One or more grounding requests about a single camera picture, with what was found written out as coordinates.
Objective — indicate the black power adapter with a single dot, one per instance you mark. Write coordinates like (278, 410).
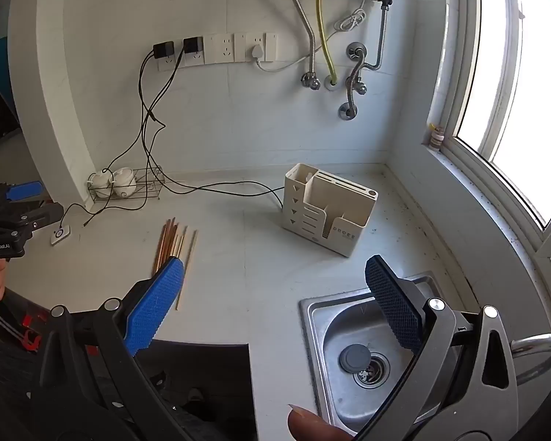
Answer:
(164, 50)
(193, 44)

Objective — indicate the stainless steel sink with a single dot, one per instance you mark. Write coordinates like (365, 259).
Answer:
(335, 404)

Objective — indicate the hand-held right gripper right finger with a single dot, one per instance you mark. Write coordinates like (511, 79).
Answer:
(395, 305)

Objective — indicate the person's right hand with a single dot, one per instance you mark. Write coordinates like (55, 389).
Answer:
(305, 425)

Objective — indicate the white wall flange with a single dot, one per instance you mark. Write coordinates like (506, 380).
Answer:
(334, 86)

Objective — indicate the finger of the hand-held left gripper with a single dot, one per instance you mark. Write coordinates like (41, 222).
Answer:
(41, 216)
(25, 190)

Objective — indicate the chrome faucet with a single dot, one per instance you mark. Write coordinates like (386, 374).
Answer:
(544, 342)

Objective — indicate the metal drain strainer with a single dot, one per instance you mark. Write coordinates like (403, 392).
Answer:
(376, 372)

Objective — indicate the small plastic bottle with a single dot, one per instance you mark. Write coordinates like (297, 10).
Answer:
(436, 138)

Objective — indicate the chrome angle valve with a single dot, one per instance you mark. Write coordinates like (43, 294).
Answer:
(354, 87)
(311, 81)

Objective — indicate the grey drain plug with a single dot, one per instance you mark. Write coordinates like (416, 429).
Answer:
(354, 357)

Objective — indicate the cream plastic utensil holder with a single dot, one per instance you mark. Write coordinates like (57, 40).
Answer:
(330, 220)

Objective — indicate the white window frame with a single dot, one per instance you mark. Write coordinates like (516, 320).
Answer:
(463, 78)

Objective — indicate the chrome wall flange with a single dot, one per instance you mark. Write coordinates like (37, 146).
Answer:
(352, 48)
(347, 112)

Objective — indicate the pile of wooden chopsticks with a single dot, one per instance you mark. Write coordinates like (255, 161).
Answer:
(170, 243)

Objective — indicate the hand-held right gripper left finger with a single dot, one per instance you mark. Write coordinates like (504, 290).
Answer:
(156, 305)

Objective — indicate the white square device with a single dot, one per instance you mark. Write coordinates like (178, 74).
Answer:
(61, 235)

